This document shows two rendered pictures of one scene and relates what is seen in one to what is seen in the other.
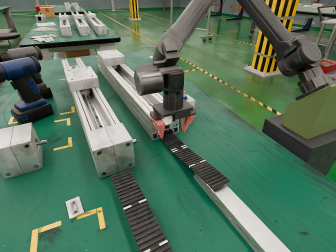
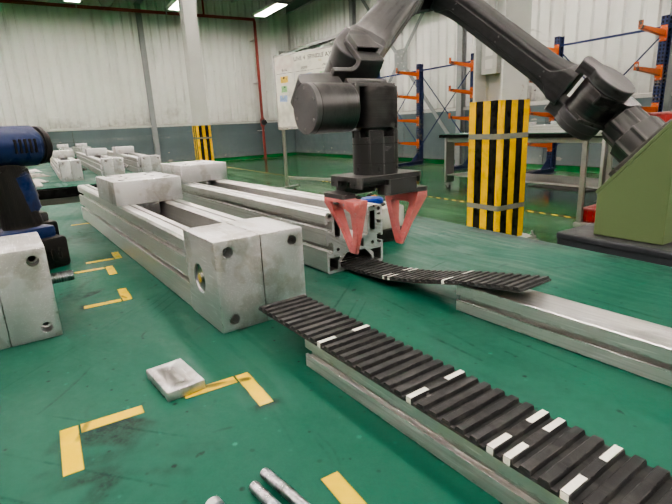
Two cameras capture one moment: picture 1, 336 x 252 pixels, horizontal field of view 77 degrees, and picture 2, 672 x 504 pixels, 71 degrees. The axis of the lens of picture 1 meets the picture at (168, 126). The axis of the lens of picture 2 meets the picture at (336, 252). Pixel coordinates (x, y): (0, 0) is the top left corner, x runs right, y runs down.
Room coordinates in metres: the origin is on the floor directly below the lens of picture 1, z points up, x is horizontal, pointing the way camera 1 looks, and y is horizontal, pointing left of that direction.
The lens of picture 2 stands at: (-0.07, 0.12, 0.98)
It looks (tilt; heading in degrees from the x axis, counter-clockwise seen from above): 15 degrees down; 353
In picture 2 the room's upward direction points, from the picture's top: 3 degrees counter-clockwise
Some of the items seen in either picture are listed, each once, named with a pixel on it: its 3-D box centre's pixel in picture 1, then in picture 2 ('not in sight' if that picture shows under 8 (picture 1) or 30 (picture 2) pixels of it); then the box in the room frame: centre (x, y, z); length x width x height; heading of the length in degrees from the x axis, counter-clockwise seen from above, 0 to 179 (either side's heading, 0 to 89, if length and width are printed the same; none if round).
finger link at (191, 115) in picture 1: (180, 119); (391, 210); (0.54, -0.04, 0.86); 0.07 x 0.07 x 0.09; 27
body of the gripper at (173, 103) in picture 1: (173, 100); (375, 158); (0.53, -0.01, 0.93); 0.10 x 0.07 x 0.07; 117
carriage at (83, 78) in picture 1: (81, 81); (138, 194); (0.84, 0.36, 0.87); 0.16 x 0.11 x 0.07; 28
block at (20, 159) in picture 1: (23, 148); (14, 287); (0.45, 0.40, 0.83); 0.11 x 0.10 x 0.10; 117
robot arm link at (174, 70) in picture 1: (171, 79); (370, 108); (0.53, -0.01, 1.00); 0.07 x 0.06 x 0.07; 114
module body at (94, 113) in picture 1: (84, 91); (143, 220); (0.84, 0.36, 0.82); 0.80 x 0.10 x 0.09; 28
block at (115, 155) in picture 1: (115, 148); (255, 267); (0.45, 0.14, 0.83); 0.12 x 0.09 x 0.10; 118
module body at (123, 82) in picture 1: (126, 84); (237, 207); (0.93, 0.19, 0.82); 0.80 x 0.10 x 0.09; 28
